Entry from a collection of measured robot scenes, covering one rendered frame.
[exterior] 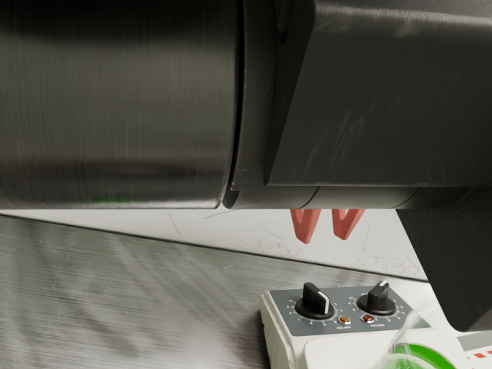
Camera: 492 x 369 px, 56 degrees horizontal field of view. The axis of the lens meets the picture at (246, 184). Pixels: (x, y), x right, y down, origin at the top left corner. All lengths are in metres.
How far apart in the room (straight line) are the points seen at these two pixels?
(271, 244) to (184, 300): 0.11
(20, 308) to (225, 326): 0.18
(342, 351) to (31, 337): 0.25
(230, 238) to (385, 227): 0.18
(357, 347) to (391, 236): 0.23
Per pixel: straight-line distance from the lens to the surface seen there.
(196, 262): 0.47
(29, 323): 0.44
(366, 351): 0.35
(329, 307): 0.40
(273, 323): 0.39
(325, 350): 0.34
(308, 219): 0.33
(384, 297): 0.42
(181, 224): 0.50
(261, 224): 0.51
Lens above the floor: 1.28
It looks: 44 degrees down
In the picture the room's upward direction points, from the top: 12 degrees clockwise
